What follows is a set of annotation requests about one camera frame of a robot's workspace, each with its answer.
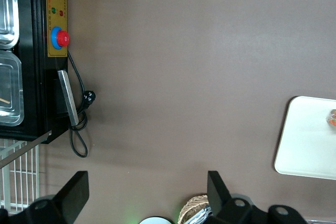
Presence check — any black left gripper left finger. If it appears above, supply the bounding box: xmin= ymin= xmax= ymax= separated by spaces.
xmin=25 ymin=170 xmax=90 ymax=224

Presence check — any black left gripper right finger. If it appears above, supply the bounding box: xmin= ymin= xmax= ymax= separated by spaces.
xmin=206 ymin=170 xmax=266 ymax=224

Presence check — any triangle sandwich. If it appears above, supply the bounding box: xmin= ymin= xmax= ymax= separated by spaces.
xmin=325 ymin=109 xmax=336 ymax=130

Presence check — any beige plastic tray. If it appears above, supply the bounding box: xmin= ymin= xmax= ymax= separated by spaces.
xmin=274 ymin=95 xmax=336 ymax=181

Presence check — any oval light wicker basket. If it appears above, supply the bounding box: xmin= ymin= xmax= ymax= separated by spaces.
xmin=178 ymin=194 xmax=211 ymax=224

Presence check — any black sealing machine yellow panel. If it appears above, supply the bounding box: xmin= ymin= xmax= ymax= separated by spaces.
xmin=0 ymin=0 xmax=70 ymax=169

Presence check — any steel rectangular food container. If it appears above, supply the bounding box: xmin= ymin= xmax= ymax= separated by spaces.
xmin=0 ymin=50 xmax=25 ymax=126
xmin=0 ymin=0 xmax=20 ymax=49

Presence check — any white wire rack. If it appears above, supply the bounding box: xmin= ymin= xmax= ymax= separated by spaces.
xmin=0 ymin=140 xmax=40 ymax=213

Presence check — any black power cable with plug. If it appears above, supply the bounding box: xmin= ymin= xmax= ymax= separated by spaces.
xmin=67 ymin=50 xmax=97 ymax=158

